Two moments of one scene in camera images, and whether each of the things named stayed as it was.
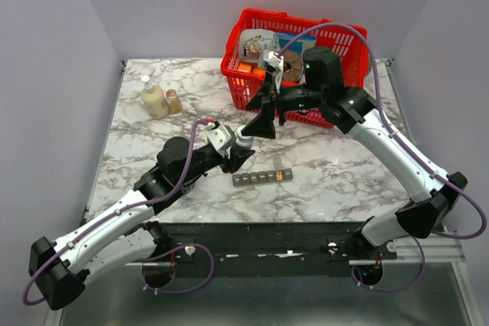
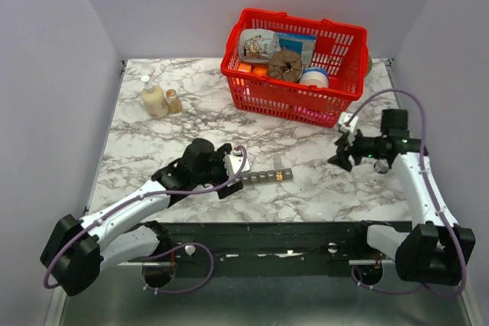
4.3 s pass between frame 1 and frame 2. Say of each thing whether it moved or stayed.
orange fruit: stayed
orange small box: stayed
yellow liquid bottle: stayed
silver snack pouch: stayed
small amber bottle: stayed
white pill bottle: moved
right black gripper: moved
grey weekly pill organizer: stayed
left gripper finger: moved
